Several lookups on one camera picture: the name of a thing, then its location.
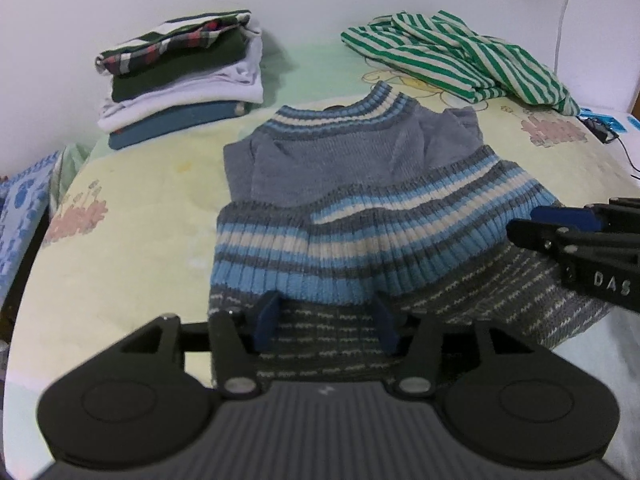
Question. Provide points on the dark green folded garment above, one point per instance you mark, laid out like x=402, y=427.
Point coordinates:
x=228, y=49

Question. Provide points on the green white striped garment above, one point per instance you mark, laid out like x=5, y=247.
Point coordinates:
x=442, y=50

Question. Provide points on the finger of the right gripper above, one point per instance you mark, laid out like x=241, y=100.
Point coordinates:
x=582, y=219
x=546, y=238

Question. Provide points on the white folded garment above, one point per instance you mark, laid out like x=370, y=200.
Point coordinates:
x=240, y=81

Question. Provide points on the black power adapter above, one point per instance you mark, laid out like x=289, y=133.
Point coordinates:
x=598, y=130

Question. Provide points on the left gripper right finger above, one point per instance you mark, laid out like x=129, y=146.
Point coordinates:
x=415, y=341

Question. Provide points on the grey knit sweater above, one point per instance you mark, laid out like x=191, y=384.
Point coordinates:
x=380, y=199

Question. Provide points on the dark green striped folded shirt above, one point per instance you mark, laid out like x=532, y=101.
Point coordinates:
x=207, y=26

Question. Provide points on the red plaid folded shirt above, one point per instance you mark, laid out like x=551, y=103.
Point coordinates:
x=125, y=63

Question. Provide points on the yellow baby blanket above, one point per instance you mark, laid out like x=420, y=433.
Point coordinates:
x=135, y=235

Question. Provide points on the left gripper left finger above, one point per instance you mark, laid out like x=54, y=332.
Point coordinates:
x=237, y=336

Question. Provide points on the blue patterned cloth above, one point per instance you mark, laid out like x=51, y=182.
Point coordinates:
x=25, y=200

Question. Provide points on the blue folded garment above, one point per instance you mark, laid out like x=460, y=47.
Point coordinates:
x=174, y=119

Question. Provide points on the blue plastic object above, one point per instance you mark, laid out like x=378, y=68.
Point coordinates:
x=623, y=125

